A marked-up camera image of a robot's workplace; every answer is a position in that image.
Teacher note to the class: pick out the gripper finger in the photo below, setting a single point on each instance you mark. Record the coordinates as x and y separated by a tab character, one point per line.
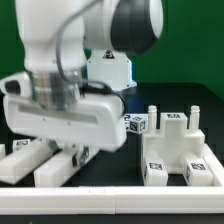
81	156

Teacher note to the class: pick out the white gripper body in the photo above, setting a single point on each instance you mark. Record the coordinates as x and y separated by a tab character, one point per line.
94	120

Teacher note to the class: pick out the white chair back part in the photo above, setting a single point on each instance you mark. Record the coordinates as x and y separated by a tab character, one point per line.
50	163

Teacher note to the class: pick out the white chair seat part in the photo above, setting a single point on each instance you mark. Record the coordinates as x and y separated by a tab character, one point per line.
176	135

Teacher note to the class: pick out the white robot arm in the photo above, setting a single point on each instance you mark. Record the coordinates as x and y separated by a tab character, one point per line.
50	99

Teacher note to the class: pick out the small white tagged cube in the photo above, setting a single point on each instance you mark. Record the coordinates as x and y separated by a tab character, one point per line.
18	144

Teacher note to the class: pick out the white block left edge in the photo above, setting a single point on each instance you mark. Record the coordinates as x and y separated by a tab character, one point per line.
2	151

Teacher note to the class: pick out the white frame wall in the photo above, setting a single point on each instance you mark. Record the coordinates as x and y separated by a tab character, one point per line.
118	200

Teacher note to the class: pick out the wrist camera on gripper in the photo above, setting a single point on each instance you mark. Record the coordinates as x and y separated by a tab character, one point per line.
18	84

